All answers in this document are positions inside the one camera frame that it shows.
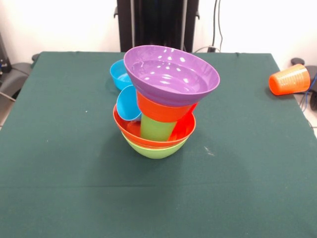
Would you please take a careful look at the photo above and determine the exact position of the purple bowl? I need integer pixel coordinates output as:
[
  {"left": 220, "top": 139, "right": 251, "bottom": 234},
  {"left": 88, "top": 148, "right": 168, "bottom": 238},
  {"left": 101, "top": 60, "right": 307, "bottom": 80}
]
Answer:
[{"left": 123, "top": 45, "right": 221, "bottom": 107}]

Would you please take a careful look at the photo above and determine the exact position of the wide orange bowl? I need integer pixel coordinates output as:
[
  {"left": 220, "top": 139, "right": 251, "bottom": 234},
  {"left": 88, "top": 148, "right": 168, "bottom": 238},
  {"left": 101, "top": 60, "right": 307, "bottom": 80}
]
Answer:
[{"left": 112, "top": 104, "right": 197, "bottom": 149}]

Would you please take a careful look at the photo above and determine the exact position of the black hanging cable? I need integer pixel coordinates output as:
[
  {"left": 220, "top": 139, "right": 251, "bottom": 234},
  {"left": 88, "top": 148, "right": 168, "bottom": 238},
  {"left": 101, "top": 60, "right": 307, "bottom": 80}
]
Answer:
[{"left": 212, "top": 0, "right": 225, "bottom": 53}]

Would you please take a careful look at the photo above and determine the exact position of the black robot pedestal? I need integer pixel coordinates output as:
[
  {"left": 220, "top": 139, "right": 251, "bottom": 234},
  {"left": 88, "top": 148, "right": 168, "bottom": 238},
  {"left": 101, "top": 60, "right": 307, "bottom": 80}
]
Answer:
[{"left": 114, "top": 0, "right": 200, "bottom": 53}]

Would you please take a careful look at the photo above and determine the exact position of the small orange bowl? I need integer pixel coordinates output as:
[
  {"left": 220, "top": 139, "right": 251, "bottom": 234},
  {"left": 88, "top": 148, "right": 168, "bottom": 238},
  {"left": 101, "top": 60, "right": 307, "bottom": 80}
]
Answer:
[{"left": 136, "top": 90, "right": 195, "bottom": 123}]

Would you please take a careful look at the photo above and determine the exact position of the blue bowl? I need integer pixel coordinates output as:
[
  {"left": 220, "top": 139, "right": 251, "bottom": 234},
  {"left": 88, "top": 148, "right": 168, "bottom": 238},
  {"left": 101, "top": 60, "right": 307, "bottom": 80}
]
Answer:
[{"left": 109, "top": 59, "right": 132, "bottom": 91}]

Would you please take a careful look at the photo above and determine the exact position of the dark green tablecloth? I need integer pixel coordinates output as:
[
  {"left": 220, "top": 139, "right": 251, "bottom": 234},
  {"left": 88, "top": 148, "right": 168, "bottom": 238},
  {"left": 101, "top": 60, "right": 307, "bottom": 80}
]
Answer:
[{"left": 0, "top": 51, "right": 317, "bottom": 238}]

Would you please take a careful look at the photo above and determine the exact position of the blue cup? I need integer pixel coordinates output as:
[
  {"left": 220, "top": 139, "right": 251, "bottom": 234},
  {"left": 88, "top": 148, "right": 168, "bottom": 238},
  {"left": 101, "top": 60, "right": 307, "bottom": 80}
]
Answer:
[{"left": 116, "top": 84, "right": 143, "bottom": 121}]

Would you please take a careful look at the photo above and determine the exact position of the green cup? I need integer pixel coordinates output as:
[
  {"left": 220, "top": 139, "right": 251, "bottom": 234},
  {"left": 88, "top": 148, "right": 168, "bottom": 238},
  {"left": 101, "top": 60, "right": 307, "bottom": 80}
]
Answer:
[{"left": 140, "top": 114, "right": 178, "bottom": 141}]

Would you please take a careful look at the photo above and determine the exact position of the grey chair base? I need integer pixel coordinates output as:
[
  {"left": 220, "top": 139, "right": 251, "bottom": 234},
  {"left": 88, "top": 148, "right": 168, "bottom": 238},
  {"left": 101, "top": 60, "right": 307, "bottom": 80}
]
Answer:
[{"left": 0, "top": 61, "right": 33, "bottom": 102}]

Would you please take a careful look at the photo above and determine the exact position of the red cup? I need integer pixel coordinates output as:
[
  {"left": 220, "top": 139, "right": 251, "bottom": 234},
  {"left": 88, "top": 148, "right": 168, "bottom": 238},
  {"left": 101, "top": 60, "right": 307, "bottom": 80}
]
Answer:
[{"left": 169, "top": 102, "right": 199, "bottom": 141}]

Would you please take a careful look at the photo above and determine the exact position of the dark equipment rack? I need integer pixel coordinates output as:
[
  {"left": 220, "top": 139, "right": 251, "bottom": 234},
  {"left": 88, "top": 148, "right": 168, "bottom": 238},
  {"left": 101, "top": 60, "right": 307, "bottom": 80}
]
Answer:
[{"left": 0, "top": 32, "right": 10, "bottom": 74}]

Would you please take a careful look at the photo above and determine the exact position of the green bowl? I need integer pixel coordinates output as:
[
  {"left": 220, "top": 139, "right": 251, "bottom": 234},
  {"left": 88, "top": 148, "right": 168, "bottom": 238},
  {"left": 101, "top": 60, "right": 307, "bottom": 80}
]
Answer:
[{"left": 120, "top": 131, "right": 189, "bottom": 160}]

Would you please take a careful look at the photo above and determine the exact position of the orange cup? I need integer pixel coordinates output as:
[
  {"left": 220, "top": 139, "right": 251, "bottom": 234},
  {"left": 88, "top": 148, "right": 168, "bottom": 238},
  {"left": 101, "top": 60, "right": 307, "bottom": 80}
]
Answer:
[{"left": 268, "top": 63, "right": 311, "bottom": 96}]

